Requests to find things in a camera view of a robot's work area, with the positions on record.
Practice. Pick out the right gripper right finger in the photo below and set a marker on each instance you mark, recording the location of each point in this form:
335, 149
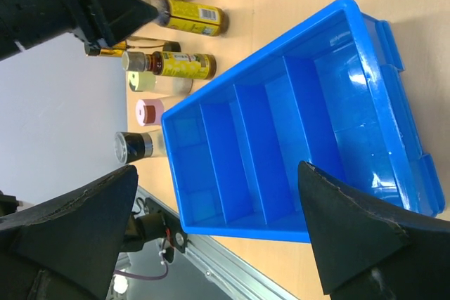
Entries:
367, 248

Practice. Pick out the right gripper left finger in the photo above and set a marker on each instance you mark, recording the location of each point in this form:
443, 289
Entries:
67, 247

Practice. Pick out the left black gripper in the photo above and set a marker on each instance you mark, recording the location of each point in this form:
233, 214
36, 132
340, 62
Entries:
29, 23

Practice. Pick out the yellow label bottle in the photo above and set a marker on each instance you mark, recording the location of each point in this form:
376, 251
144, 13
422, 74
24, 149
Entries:
171, 64
191, 17

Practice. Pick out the amber oil bottle black cap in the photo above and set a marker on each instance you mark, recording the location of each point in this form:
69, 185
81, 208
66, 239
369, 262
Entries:
118, 50

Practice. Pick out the green lid spice jar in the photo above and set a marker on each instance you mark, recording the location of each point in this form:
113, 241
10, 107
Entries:
169, 86

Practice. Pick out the pink lid spice jar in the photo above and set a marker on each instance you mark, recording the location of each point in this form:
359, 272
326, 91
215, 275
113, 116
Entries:
149, 112

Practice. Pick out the silver lid grinder jar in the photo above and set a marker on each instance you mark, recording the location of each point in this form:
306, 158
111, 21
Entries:
131, 147

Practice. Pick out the blue divided plastic bin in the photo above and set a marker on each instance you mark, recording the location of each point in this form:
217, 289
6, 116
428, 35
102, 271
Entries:
328, 92

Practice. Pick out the aluminium frame rail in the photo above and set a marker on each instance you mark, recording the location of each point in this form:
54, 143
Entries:
206, 270

